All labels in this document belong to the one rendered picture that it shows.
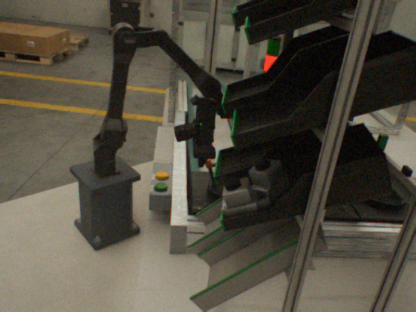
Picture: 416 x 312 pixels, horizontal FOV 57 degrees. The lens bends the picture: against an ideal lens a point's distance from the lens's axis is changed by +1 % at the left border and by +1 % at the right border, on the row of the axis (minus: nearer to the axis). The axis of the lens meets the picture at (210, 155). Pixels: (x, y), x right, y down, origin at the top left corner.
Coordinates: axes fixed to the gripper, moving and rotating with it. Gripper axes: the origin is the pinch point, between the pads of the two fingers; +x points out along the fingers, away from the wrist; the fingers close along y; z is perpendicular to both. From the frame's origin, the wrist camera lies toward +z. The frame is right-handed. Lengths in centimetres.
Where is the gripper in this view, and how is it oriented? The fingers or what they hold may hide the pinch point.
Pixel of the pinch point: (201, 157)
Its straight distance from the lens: 113.7
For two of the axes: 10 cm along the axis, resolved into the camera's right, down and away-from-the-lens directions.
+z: -9.9, -0.6, -1.0
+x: -1.0, 8.9, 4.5
